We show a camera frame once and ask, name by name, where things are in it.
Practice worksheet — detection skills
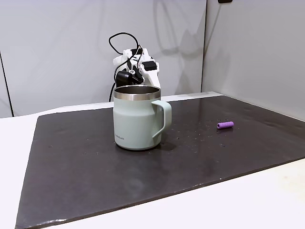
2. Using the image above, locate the purple pen grip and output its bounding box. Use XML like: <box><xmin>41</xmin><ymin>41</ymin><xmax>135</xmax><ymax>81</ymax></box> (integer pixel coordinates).
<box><xmin>216</xmin><ymin>121</ymin><xmax>234</xmax><ymax>130</ymax></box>

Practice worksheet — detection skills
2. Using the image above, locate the dark grey table mat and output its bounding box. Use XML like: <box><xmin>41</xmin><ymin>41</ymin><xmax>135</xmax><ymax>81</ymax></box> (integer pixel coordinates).
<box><xmin>14</xmin><ymin>95</ymin><xmax>305</xmax><ymax>229</ymax></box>

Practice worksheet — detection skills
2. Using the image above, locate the black base power cable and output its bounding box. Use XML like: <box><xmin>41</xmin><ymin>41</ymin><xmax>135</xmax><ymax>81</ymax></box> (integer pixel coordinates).
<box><xmin>109</xmin><ymin>67</ymin><xmax>119</xmax><ymax>103</ymax></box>

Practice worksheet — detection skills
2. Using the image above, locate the pale green steel mug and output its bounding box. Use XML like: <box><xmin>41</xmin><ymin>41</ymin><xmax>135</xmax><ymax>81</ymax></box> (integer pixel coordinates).
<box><xmin>113</xmin><ymin>85</ymin><xmax>173</xmax><ymax>151</ymax></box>

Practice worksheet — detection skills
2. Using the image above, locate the black camera cable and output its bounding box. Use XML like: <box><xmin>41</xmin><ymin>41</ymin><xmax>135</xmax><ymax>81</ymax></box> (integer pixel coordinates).
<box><xmin>108</xmin><ymin>32</ymin><xmax>142</xmax><ymax>63</ymax></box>

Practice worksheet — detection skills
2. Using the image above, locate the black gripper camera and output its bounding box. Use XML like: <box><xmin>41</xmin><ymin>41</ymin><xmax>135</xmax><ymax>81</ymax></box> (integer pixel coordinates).
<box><xmin>115</xmin><ymin>69</ymin><xmax>145</xmax><ymax>86</ymax></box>

